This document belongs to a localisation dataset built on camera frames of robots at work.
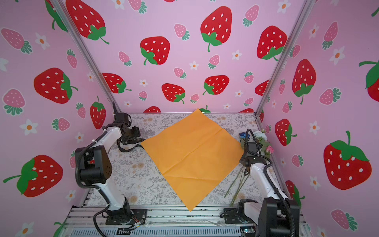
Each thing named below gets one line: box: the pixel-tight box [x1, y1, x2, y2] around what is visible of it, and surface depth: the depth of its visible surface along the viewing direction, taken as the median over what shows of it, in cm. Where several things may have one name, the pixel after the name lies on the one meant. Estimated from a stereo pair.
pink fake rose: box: [265, 145, 274, 155], surface depth 97 cm
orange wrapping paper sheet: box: [141, 108, 245, 212], surface depth 98 cm
